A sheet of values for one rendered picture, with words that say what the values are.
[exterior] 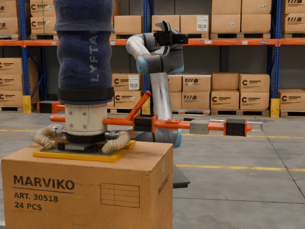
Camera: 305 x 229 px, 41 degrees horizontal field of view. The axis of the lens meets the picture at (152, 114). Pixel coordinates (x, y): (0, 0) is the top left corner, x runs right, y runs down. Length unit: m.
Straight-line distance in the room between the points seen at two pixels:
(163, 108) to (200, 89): 6.23
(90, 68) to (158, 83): 1.04
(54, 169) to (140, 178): 0.33
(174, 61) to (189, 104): 6.76
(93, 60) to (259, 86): 7.45
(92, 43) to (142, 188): 0.57
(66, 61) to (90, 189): 0.49
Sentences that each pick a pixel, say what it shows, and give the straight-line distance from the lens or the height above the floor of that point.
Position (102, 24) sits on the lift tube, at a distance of 1.60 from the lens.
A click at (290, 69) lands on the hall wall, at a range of 10.28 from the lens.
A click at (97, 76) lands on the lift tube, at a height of 1.43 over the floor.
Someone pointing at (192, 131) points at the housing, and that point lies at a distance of 1.57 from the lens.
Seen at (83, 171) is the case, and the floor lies 1.09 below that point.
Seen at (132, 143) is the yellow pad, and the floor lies 1.13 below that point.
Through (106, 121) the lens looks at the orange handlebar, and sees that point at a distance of 1.65.
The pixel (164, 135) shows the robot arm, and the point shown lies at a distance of 2.53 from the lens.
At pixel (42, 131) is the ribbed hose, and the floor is 1.20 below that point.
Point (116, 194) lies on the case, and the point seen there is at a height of 1.01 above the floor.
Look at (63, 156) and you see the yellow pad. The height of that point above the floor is 1.13.
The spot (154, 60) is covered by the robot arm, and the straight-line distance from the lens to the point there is 2.06.
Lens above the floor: 1.56
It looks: 10 degrees down
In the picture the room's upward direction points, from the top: straight up
